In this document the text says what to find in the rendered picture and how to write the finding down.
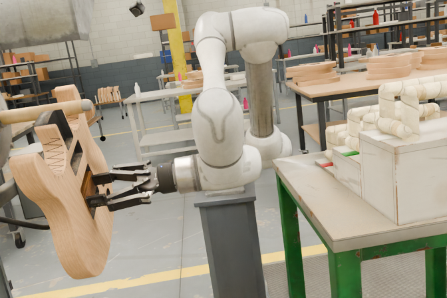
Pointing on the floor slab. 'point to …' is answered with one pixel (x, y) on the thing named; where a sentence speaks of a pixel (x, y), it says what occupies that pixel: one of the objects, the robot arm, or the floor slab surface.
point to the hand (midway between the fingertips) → (92, 190)
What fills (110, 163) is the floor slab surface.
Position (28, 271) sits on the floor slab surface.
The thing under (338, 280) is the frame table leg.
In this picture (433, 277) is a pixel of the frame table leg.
